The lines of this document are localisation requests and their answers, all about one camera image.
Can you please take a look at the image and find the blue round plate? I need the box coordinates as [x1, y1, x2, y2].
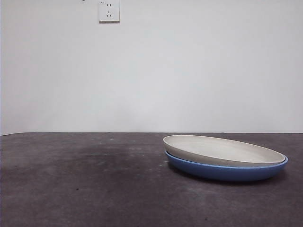
[165, 151, 289, 182]

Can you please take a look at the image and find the white wall socket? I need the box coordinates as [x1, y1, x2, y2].
[98, 0, 120, 24]

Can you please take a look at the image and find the white round plate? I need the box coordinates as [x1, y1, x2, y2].
[162, 135, 286, 167]

